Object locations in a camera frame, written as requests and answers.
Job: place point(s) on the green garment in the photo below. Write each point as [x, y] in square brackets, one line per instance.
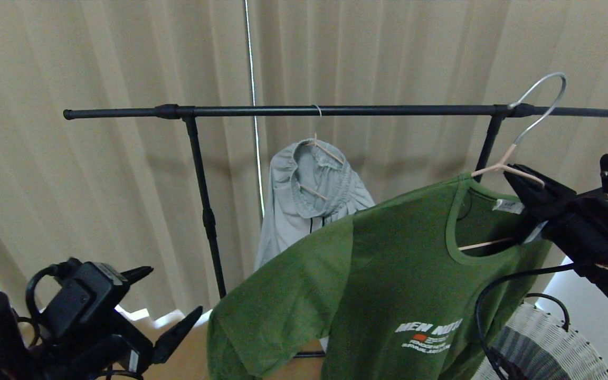
[378, 274]

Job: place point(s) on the black clothes rack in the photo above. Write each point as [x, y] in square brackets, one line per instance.
[388, 111]

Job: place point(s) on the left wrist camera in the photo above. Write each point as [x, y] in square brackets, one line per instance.
[82, 295]

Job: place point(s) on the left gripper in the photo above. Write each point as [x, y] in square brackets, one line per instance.
[108, 348]

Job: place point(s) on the beige curtain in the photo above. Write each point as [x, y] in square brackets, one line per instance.
[98, 184]

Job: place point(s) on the pale grey shorts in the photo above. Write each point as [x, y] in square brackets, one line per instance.
[293, 211]

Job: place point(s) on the white laundry basket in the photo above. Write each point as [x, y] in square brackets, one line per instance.
[547, 348]

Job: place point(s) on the pink clothes hanger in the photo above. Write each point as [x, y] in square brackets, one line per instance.
[328, 152]
[510, 154]

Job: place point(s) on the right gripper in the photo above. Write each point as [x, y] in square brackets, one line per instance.
[594, 232]

